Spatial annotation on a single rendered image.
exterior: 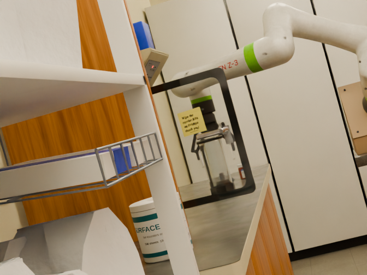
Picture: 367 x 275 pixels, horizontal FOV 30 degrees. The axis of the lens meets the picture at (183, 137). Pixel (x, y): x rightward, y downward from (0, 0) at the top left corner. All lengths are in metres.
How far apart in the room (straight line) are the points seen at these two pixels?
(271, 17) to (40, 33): 1.80
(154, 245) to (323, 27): 1.38
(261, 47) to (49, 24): 1.69
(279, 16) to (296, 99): 2.57
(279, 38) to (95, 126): 0.84
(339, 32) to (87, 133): 1.16
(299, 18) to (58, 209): 1.20
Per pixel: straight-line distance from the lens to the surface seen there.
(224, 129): 2.06
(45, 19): 0.99
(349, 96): 2.98
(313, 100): 5.23
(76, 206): 2.17
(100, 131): 2.12
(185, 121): 2.13
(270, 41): 2.61
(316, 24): 2.77
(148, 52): 2.17
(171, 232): 1.30
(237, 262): 1.48
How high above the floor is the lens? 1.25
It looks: 1 degrees down
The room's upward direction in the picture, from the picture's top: 16 degrees counter-clockwise
